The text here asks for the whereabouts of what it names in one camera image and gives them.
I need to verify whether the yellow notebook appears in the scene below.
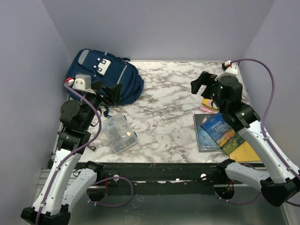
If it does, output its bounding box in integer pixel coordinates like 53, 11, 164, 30
229, 142, 261, 162

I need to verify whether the aluminium extrusion frame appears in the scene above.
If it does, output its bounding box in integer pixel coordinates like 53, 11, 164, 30
37, 169, 51, 188

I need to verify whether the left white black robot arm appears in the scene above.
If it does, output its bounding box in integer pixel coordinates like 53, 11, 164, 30
21, 78, 122, 225

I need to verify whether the clear plastic parts box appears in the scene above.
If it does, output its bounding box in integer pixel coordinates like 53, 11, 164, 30
102, 113, 138, 154

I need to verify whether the pink eraser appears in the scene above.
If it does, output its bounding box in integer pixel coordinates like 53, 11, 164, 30
199, 106, 215, 114

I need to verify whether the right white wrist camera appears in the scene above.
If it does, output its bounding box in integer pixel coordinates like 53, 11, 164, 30
215, 60, 238, 81

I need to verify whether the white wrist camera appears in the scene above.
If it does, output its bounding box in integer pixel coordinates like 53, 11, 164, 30
66, 74, 95, 94
215, 60, 238, 81

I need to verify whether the metal table clamp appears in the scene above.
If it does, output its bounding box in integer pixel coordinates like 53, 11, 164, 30
87, 145, 96, 151

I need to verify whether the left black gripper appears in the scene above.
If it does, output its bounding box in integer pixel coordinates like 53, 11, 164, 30
82, 80, 123, 128

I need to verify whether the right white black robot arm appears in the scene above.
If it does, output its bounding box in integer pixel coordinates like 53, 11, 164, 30
191, 71, 300, 207

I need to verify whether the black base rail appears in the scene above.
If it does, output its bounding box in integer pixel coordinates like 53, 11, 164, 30
47, 161, 265, 195

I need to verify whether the dark blue hardcover book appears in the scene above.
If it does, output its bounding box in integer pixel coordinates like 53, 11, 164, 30
193, 114, 222, 152

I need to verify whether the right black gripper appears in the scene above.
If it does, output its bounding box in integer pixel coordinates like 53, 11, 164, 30
191, 70, 226, 113

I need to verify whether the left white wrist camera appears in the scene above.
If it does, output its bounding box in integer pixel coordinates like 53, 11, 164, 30
66, 74, 95, 94

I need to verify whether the navy blue student backpack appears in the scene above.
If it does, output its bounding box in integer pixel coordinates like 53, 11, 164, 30
66, 49, 144, 117

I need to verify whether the Animal Farm blue book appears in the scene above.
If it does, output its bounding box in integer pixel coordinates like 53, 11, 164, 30
201, 113, 245, 155

